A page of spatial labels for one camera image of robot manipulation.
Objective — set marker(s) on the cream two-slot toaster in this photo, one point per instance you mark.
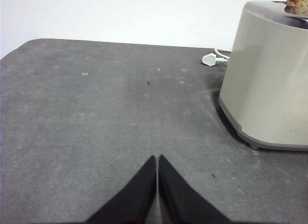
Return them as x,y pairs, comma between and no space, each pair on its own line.
267,89

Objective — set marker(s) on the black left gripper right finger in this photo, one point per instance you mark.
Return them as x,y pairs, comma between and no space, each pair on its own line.
180,197

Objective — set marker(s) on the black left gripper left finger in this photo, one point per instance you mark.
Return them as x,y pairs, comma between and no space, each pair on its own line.
134,197

